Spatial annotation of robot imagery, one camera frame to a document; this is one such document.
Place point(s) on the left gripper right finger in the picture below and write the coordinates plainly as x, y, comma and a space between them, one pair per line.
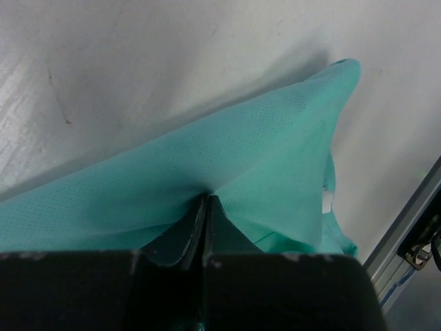
228, 294

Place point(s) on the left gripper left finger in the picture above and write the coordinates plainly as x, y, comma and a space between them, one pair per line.
166, 292

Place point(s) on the mint green t-shirt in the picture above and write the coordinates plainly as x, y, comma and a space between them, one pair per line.
267, 159

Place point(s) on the aluminium rail frame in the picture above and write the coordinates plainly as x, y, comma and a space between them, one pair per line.
411, 242

